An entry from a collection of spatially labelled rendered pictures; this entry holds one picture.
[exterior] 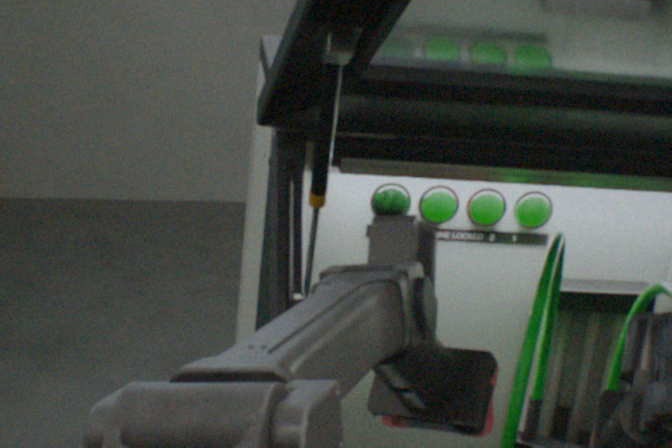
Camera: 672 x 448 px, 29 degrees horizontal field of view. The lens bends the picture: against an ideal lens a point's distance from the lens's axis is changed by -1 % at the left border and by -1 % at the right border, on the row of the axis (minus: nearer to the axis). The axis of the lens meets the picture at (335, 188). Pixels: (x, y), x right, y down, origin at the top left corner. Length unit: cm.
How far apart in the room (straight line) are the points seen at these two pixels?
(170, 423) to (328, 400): 8
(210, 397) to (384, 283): 32
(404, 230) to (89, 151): 431
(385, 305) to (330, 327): 13
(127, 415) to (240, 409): 5
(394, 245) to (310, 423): 46
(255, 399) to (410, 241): 46
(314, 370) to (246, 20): 454
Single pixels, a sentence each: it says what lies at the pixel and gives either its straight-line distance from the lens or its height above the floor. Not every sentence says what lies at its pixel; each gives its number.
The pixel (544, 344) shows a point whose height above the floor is 124.
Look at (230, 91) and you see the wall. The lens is 531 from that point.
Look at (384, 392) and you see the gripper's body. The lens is 114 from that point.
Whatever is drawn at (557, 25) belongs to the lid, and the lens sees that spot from 124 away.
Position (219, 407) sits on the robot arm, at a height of 164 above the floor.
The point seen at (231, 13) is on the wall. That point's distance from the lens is 522.
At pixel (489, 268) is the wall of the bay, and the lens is 169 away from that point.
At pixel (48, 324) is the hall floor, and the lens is 436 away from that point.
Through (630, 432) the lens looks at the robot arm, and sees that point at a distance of 124.
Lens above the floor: 194
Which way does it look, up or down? 20 degrees down
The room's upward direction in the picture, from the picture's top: 6 degrees clockwise
